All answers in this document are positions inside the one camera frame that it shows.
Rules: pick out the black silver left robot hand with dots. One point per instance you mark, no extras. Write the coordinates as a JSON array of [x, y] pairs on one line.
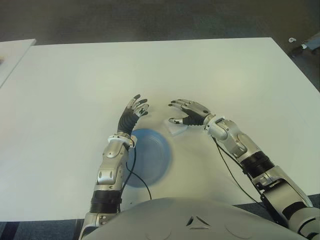
[[126, 122]]

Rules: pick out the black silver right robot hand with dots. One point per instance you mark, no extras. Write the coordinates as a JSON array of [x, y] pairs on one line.
[[197, 112]]

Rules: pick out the white charger block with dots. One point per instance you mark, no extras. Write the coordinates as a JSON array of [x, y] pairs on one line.
[[177, 129]]

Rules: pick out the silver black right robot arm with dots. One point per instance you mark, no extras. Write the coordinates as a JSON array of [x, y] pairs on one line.
[[250, 155]]

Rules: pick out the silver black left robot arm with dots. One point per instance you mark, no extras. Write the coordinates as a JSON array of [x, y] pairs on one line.
[[110, 162]]

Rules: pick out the blue plastic plate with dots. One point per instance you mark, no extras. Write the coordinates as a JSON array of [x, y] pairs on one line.
[[155, 160]]

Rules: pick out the grey robot torso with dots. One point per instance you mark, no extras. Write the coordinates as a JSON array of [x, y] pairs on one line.
[[195, 220]]

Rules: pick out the black shoe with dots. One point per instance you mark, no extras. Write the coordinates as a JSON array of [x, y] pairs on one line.
[[297, 51]]

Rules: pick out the small white floor object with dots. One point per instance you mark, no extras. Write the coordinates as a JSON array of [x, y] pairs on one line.
[[291, 39]]

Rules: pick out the white side table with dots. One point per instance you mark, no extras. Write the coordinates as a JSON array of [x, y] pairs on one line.
[[12, 52]]

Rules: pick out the person's blue jeans leg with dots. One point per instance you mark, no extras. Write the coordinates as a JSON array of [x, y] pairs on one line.
[[315, 42]]

